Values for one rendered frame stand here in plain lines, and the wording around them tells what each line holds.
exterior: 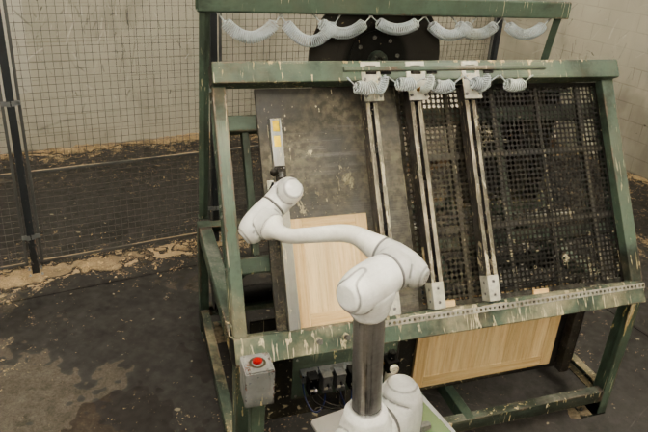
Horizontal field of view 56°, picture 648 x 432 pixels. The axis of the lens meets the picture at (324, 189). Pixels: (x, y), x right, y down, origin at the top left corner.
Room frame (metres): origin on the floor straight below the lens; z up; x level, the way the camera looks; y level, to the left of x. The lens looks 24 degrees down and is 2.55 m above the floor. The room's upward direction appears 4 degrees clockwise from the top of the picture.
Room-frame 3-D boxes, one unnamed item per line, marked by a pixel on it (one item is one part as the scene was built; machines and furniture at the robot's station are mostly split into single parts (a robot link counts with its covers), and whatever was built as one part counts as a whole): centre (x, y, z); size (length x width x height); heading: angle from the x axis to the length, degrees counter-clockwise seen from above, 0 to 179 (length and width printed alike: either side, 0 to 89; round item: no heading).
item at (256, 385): (1.91, 0.22, 0.84); 0.12 x 0.12 x 0.18; 19
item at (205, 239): (3.06, -0.48, 0.41); 2.20 x 1.38 x 0.83; 109
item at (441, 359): (2.74, -0.97, 0.53); 0.90 x 0.02 x 0.55; 109
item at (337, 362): (2.12, -0.18, 0.69); 0.50 x 0.14 x 0.24; 109
